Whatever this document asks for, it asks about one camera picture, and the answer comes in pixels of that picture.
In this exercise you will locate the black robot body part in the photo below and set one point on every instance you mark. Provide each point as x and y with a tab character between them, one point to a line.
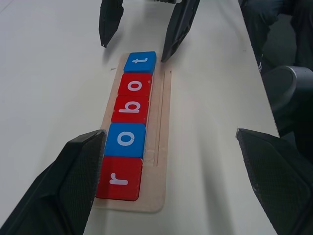
303	117

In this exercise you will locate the red letter o block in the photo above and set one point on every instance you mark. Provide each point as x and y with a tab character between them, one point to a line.
127	91

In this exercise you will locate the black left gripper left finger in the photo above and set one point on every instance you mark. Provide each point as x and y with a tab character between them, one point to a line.
61	186

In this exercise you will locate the long wooden letter tray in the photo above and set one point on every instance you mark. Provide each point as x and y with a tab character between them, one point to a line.
161	171

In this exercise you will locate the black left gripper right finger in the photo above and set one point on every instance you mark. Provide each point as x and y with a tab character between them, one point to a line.
281	181

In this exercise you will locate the red letter b block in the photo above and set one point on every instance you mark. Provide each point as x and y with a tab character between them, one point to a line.
139	118

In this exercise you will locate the red letter r block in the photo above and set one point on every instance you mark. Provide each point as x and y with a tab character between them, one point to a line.
127	169

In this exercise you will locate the dark fabric clothing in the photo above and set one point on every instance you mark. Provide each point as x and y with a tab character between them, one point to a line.
259	24

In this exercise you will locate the silver cylindrical robot body part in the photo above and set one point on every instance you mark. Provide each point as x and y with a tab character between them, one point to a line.
283	83

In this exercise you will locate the blue letter o block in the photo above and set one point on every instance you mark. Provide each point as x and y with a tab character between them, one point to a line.
133	149

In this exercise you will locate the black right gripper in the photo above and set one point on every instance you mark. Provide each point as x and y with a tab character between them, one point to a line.
165	1

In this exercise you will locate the blue letter t block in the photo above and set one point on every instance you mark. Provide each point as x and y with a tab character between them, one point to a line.
146	67

